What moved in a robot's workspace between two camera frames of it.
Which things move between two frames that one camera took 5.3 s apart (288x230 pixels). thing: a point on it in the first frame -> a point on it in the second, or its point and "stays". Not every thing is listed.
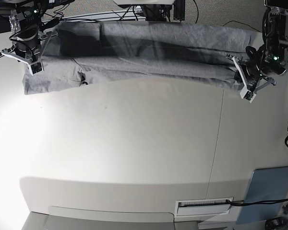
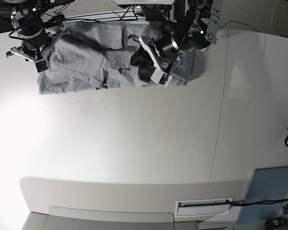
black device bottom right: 275,223 stays
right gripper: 252,76 -> 158,56
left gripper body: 29,51 -> 38,46
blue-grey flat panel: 267,184 stays
